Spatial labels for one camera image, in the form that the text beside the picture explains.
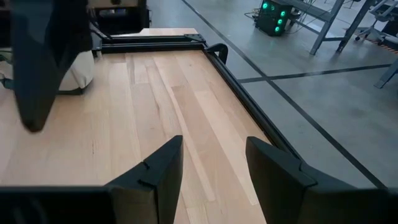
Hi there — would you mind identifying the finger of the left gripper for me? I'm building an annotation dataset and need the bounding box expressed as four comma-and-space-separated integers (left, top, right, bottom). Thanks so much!
11, 0, 93, 133

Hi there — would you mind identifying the grey metal furniture leg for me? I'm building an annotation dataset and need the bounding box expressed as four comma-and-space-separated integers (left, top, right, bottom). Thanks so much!
374, 58, 398, 90

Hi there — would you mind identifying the cream green-trimmed gardening bag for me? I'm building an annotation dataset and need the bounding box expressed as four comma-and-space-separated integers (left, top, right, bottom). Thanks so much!
0, 49, 96, 96

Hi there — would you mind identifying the grey office chair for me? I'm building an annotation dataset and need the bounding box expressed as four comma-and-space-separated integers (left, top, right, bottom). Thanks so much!
354, 0, 398, 47

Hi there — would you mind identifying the grey metal table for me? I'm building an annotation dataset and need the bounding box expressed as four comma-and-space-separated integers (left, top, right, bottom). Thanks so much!
273, 0, 377, 56

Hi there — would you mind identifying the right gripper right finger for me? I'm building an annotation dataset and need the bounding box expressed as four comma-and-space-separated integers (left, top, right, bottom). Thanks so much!
245, 136, 398, 224

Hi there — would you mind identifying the computer tower with green lights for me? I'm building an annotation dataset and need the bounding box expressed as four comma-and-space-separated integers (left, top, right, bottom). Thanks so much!
255, 0, 293, 37

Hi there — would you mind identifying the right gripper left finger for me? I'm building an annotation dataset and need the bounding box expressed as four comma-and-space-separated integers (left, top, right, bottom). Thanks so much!
0, 135, 184, 224

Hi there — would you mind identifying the black table frame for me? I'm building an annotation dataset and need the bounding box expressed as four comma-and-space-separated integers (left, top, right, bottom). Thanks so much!
91, 33, 302, 161

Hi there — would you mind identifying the black table corner clamp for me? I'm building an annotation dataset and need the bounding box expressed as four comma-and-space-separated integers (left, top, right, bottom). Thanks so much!
205, 42, 229, 65

